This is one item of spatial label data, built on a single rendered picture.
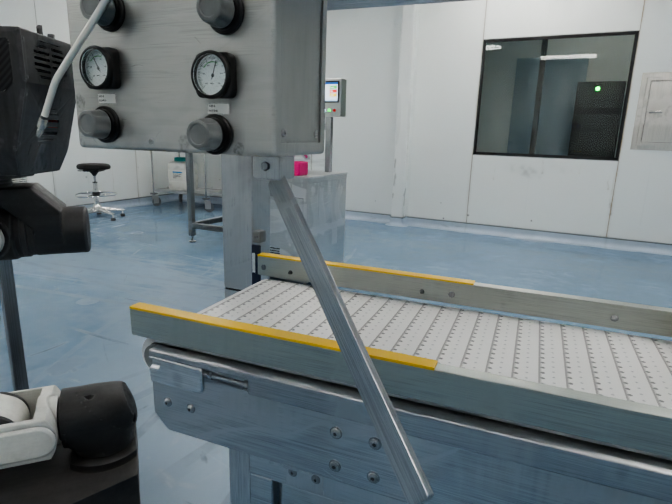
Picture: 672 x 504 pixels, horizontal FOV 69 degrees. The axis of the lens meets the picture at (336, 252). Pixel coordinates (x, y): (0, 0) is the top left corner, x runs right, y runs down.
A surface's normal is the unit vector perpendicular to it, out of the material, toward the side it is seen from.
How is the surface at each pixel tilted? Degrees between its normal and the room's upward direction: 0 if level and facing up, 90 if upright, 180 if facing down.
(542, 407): 90
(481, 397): 90
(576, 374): 0
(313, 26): 90
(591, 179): 90
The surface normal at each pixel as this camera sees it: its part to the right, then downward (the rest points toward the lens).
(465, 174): -0.46, 0.20
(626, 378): 0.03, -0.97
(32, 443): 0.39, 0.23
